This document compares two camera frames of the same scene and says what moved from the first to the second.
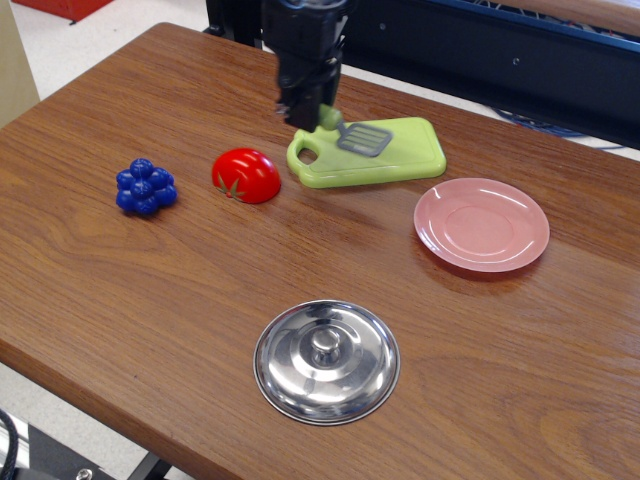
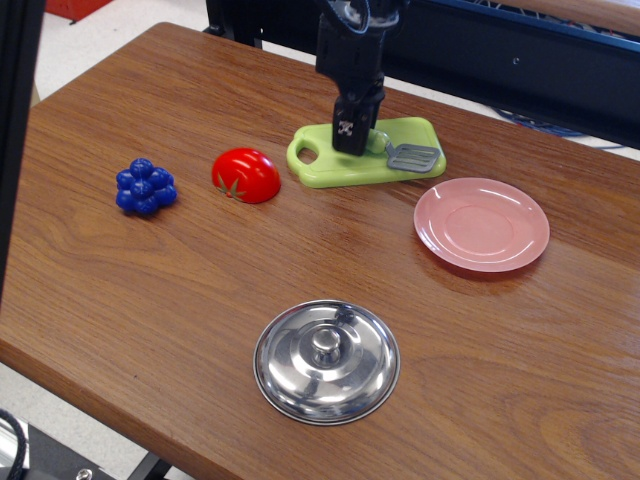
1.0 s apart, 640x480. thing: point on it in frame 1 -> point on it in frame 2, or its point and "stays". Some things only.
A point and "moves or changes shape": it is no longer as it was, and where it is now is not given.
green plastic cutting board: [415, 149] stays
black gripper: [306, 38] -> [354, 61]
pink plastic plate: [482, 225] stays
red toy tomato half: [245, 174] stays
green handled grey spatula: [364, 139] moves or changes shape
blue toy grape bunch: [144, 187] stays
